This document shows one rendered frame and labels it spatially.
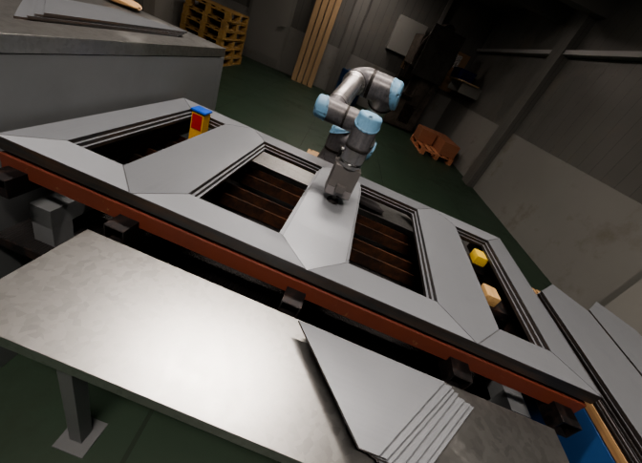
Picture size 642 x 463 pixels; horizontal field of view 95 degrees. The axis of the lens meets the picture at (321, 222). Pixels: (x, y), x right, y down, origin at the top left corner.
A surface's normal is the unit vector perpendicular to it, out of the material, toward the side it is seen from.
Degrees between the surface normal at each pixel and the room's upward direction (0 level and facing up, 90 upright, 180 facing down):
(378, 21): 90
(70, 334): 0
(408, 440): 0
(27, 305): 0
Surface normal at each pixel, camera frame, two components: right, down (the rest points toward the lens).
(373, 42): -0.10, 0.51
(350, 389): 0.36, -0.78
